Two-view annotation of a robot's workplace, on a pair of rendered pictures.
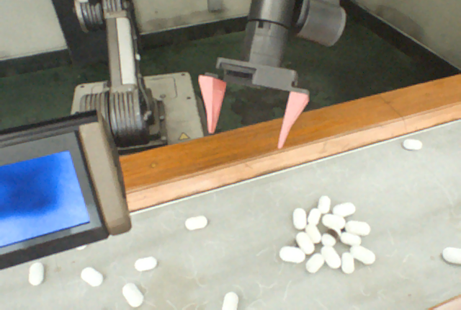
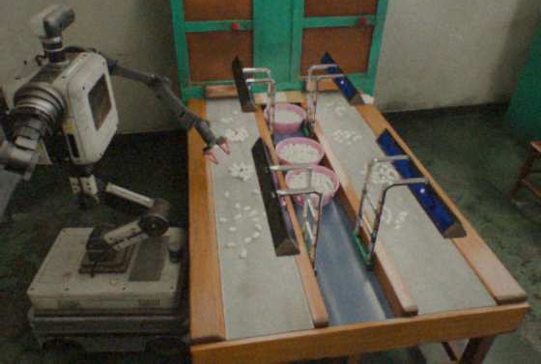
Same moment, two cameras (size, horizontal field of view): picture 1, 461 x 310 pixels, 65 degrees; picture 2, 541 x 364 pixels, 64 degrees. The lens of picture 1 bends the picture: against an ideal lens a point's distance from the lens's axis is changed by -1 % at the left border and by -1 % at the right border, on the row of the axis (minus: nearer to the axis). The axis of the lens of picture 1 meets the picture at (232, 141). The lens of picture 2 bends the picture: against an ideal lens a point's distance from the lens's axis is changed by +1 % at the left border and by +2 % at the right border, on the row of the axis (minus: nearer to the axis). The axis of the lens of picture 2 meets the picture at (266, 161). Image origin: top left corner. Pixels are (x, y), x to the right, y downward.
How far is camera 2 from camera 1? 1.79 m
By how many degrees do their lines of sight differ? 60
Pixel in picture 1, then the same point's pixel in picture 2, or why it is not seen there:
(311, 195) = (225, 172)
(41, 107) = not seen: outside the picture
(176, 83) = (72, 235)
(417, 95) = (194, 136)
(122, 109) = (163, 204)
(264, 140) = (199, 174)
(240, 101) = (39, 250)
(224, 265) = (242, 192)
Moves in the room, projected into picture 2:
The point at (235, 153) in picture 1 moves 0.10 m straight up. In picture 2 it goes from (203, 181) to (201, 164)
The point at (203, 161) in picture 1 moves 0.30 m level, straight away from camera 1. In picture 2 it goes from (203, 188) to (141, 184)
